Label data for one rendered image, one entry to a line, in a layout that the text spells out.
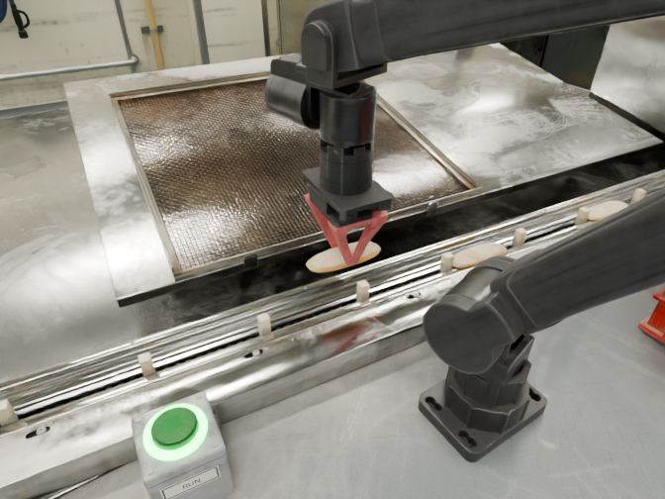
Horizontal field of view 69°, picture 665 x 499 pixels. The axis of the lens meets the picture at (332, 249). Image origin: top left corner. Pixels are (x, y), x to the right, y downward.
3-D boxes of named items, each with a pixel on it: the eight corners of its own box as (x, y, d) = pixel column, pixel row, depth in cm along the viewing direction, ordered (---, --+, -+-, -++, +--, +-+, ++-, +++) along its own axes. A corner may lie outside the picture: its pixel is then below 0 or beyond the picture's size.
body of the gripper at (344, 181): (340, 226, 50) (341, 160, 46) (301, 184, 58) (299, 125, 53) (394, 212, 53) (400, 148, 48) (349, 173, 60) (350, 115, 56)
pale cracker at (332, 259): (314, 278, 57) (314, 270, 56) (301, 260, 60) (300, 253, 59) (386, 255, 61) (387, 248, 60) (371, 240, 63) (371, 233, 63)
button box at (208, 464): (162, 549, 45) (135, 487, 39) (147, 477, 51) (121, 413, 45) (245, 509, 49) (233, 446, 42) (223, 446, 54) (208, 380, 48)
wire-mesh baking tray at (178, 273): (175, 282, 62) (173, 274, 61) (109, 100, 93) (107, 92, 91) (480, 194, 80) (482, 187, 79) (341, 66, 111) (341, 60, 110)
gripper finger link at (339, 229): (334, 282, 56) (335, 212, 50) (309, 249, 61) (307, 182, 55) (385, 265, 58) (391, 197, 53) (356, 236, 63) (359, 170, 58)
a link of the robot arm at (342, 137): (349, 92, 44) (389, 78, 48) (298, 76, 48) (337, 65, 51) (348, 161, 48) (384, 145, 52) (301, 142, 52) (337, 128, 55)
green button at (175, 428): (158, 463, 41) (154, 452, 41) (149, 427, 44) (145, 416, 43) (205, 444, 43) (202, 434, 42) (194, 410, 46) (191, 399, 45)
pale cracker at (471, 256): (459, 273, 69) (460, 266, 68) (442, 258, 72) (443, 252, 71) (512, 253, 73) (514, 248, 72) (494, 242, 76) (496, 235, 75)
